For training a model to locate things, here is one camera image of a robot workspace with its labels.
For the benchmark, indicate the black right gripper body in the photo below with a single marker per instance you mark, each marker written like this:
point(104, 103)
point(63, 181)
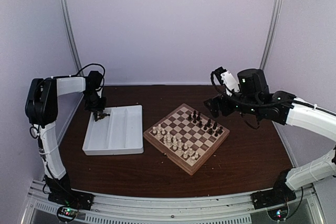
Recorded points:
point(227, 109)

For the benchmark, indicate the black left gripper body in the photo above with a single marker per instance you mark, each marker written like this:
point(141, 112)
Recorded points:
point(93, 103)

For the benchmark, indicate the wooden chess board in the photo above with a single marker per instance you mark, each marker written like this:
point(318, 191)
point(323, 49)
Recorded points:
point(179, 117)

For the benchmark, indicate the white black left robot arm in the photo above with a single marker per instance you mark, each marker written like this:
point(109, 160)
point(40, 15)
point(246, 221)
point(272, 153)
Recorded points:
point(42, 110)

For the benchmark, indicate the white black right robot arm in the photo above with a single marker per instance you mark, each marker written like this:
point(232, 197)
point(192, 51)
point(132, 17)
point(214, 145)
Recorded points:
point(248, 93)

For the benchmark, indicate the pile of dark chess pieces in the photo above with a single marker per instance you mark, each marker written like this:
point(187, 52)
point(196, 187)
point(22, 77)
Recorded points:
point(99, 116)

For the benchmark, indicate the white chess pieces group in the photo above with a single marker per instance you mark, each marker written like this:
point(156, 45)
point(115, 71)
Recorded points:
point(177, 143)

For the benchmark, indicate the left controller board with LEDs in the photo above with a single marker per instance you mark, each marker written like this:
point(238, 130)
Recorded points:
point(66, 214)

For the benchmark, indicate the controller board with leds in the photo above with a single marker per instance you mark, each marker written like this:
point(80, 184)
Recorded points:
point(279, 213)
point(66, 214)

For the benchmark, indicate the right controller board with LEDs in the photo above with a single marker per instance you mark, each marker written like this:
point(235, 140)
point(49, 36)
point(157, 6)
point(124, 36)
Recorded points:
point(279, 213)

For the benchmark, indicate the white plastic sorting tray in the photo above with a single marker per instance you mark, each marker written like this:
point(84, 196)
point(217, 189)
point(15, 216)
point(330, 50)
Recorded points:
point(121, 133)

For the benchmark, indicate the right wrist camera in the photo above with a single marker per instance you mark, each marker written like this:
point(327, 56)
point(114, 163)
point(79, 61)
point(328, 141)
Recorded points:
point(227, 80)

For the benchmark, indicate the aluminium left corner post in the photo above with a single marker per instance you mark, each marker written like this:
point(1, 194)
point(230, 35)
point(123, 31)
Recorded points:
point(70, 36)

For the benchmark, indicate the aluminium corner post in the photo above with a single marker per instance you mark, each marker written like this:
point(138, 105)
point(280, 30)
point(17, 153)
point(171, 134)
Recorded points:
point(70, 36)
point(276, 10)

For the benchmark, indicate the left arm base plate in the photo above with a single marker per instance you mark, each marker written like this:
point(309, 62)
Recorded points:
point(76, 199)

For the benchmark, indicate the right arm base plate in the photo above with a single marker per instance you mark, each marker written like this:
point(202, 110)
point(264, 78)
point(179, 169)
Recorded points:
point(272, 197)

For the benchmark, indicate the aluminium front frame rail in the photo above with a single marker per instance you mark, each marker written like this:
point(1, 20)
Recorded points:
point(235, 208)

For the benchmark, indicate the aluminium right corner post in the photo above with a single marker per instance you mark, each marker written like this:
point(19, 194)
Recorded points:
point(276, 10)

